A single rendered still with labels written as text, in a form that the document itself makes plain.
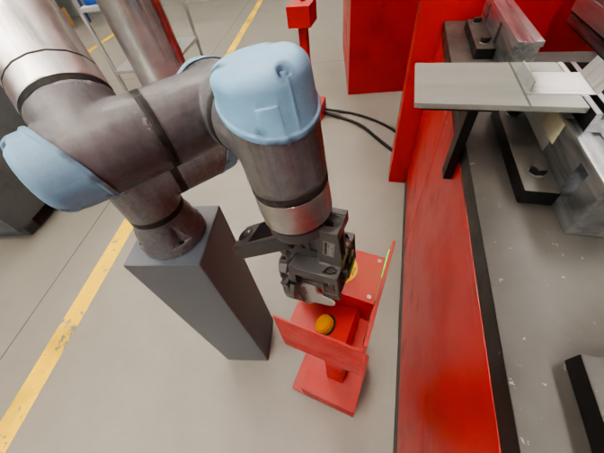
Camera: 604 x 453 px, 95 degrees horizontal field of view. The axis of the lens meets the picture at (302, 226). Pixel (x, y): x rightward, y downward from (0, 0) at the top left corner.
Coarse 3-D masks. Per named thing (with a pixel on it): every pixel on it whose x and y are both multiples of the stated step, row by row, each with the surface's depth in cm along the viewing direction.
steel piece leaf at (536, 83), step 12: (528, 72) 49; (540, 72) 52; (552, 72) 52; (564, 72) 51; (576, 72) 51; (528, 84) 48; (540, 84) 49; (552, 84) 49; (564, 84) 48; (576, 84) 48; (588, 84) 48
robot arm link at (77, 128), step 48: (0, 0) 22; (48, 0) 24; (0, 48) 21; (48, 48) 22; (48, 96) 21; (96, 96) 23; (0, 144) 21; (48, 144) 21; (96, 144) 22; (144, 144) 23; (48, 192) 21; (96, 192) 24
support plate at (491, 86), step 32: (416, 64) 60; (448, 64) 59; (480, 64) 57; (512, 64) 56; (544, 64) 55; (416, 96) 51; (448, 96) 50; (480, 96) 49; (512, 96) 48; (544, 96) 47; (576, 96) 46
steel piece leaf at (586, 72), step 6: (594, 60) 49; (600, 60) 47; (588, 66) 49; (594, 66) 48; (600, 66) 47; (582, 72) 50; (588, 72) 49; (594, 72) 48; (600, 72) 47; (588, 78) 49; (594, 78) 47; (600, 78) 46; (594, 84) 47; (600, 84) 46; (600, 90) 45
